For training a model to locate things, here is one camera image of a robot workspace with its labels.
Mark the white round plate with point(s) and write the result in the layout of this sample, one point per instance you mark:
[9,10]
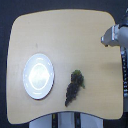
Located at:
[38,76]

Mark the dark purple grape bunch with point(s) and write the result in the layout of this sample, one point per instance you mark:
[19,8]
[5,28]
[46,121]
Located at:
[77,81]

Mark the white table base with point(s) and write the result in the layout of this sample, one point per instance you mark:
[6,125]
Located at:
[67,120]

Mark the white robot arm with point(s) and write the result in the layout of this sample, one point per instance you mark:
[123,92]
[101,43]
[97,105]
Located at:
[117,35]

